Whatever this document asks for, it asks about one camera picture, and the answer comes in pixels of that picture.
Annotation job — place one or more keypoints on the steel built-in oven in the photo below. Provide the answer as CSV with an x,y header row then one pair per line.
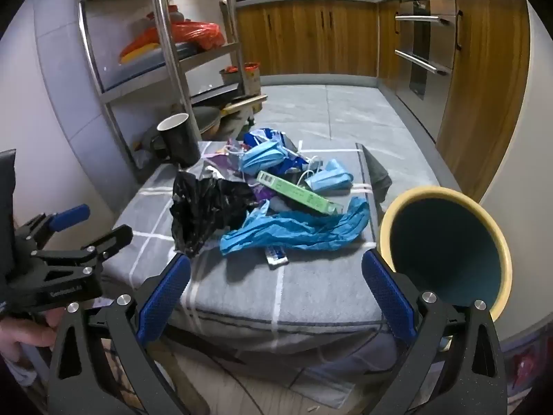
x,y
425,52

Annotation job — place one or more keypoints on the person's left hand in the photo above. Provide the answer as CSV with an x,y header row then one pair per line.
x,y
23,339

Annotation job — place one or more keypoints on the tall wooden cabinet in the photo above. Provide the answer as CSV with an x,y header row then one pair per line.
x,y
479,95

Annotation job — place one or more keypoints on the red plastic bag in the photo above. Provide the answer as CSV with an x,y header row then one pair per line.
x,y
190,32

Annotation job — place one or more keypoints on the wooden kitchen cabinets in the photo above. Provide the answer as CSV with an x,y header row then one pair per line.
x,y
311,39

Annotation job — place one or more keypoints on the small toothpaste tube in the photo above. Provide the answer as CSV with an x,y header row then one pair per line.
x,y
276,257

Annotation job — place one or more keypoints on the blue face mask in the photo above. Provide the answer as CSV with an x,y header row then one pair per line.
x,y
328,179
259,158

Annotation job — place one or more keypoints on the black plastic bag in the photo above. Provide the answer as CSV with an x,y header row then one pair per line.
x,y
198,207

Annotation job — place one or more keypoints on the black induction cooker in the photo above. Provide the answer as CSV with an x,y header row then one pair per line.
x,y
216,93

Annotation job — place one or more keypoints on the grey checked blanket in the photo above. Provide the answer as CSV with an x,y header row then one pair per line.
x,y
302,294

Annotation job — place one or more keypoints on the green cardboard box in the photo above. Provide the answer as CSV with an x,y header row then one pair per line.
x,y
298,192

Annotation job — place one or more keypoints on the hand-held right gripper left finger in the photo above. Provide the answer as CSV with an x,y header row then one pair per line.
x,y
166,294

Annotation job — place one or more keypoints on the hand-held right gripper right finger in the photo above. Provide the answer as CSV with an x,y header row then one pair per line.
x,y
389,298

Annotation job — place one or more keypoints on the teal bin with yellow rim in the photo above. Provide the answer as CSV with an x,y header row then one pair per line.
x,y
440,246

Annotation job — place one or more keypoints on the black mug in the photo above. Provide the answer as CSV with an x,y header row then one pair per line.
x,y
181,142

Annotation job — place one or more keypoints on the blue plastic bag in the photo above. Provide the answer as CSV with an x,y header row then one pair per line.
x,y
281,231

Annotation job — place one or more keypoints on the red lid can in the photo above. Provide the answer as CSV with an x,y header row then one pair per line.
x,y
252,78

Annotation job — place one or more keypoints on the clear silver plastic wrapper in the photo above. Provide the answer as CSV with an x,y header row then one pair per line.
x,y
227,165

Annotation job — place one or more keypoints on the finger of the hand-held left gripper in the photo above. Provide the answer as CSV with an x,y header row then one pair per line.
x,y
69,216
110,240

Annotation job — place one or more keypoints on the metal shelf rack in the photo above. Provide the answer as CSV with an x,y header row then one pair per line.
x,y
166,30

